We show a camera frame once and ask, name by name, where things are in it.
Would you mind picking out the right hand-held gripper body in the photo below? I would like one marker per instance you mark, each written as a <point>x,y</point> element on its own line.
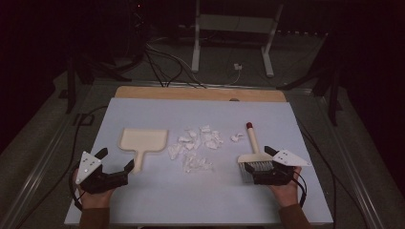
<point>277,176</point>

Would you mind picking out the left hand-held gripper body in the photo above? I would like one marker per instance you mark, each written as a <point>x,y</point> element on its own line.
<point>102,181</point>

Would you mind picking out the cream hand brush red cap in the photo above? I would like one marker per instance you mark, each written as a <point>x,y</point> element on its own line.
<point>253,141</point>

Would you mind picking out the cream plastic dustpan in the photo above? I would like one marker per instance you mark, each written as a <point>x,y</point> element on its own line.
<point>143,140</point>

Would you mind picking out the single white paper scrap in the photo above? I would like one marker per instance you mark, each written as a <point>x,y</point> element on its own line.
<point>236,137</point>

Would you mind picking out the pile of white paper scraps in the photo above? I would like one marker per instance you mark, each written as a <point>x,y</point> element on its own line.
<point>194,143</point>

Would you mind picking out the person's left hand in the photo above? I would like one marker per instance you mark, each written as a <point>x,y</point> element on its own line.
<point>95,201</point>

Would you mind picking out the person's right hand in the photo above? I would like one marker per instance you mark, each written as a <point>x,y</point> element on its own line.
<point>288,195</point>

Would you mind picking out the black tripod stand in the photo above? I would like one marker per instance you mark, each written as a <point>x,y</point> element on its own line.
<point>332,95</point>

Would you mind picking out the white plug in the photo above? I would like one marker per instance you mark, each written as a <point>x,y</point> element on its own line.
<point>238,66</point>

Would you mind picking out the white metal stand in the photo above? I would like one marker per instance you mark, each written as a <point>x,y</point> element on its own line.
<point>234,23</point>

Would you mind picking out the aluminium floor rail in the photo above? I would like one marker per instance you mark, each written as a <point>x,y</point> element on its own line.
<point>353,171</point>
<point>38,173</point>

